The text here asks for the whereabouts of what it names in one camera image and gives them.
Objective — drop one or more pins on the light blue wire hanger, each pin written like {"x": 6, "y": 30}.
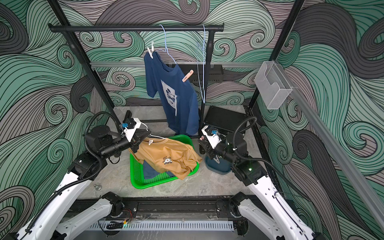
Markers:
{"x": 201, "y": 66}

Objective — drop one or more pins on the white slotted cable duct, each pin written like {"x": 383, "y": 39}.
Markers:
{"x": 178, "y": 226}

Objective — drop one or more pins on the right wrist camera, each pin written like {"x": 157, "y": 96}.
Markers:
{"x": 211, "y": 134}

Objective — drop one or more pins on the dark navy t-shirt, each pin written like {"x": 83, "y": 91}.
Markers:
{"x": 178, "y": 97}

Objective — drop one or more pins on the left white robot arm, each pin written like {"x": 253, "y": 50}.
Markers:
{"x": 100, "y": 144}

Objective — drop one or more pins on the pink white clothespin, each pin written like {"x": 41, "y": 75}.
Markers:
{"x": 188, "y": 75}

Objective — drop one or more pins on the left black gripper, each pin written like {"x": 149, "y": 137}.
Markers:
{"x": 135, "y": 140}

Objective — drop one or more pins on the black clothes rack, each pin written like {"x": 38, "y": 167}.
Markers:
{"x": 69, "y": 34}

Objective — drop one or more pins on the white wire hanger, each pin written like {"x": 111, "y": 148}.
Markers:
{"x": 153, "y": 136}

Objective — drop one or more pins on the green plastic basket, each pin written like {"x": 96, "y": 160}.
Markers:
{"x": 136, "y": 169}

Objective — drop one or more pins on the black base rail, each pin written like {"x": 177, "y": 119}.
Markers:
{"x": 209, "y": 206}

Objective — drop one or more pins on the light blue t-shirt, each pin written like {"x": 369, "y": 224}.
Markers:
{"x": 149, "y": 172}

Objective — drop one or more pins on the clear mesh wall holder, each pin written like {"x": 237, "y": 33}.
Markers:
{"x": 272, "y": 83}

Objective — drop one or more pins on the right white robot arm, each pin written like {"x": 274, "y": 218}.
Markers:
{"x": 279, "y": 221}

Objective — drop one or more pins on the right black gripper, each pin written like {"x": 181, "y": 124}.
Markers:
{"x": 208, "y": 148}

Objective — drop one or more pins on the black case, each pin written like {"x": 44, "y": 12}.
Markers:
{"x": 226, "y": 121}

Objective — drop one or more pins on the silver metal bolt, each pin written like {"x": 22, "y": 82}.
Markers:
{"x": 97, "y": 187}

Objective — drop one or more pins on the dark teal plastic bin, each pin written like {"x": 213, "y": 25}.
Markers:
{"x": 222, "y": 169}

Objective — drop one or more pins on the tan yellow t-shirt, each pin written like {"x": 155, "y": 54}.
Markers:
{"x": 167, "y": 155}

